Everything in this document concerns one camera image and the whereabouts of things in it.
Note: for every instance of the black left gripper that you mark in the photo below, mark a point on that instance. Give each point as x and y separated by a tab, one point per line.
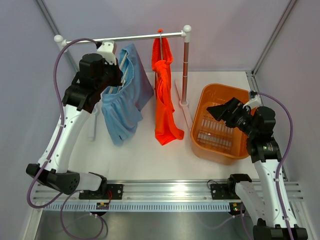
118	73

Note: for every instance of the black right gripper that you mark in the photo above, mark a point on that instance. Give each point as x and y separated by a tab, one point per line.
229	113

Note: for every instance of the white plastic hanger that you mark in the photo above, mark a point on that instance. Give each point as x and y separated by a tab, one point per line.
124	72

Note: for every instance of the light blue shorts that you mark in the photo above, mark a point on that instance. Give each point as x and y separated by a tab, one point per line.
122	108

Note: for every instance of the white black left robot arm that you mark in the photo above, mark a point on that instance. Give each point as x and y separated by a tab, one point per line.
96	73

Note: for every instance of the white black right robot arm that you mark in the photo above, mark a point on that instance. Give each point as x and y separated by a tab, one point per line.
271	213

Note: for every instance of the orange shorts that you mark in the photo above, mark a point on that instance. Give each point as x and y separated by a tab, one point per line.
166	130

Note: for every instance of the grey hanger with metal hook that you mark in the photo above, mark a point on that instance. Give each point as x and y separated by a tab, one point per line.
160	31

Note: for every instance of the orange plastic basket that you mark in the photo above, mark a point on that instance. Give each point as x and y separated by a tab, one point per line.
212	140

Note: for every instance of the silver clothes rack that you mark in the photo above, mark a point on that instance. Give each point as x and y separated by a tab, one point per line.
185	33

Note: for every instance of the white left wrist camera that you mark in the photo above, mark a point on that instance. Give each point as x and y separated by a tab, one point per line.
107	49

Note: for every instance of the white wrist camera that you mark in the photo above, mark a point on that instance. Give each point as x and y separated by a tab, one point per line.
107	49
254	100

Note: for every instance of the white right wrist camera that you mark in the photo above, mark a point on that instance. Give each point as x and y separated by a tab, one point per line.
254	100

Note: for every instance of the aluminium mounting rail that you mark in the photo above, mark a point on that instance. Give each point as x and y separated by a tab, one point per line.
166	191

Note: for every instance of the white slotted cable duct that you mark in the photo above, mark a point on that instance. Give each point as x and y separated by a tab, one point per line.
141	207

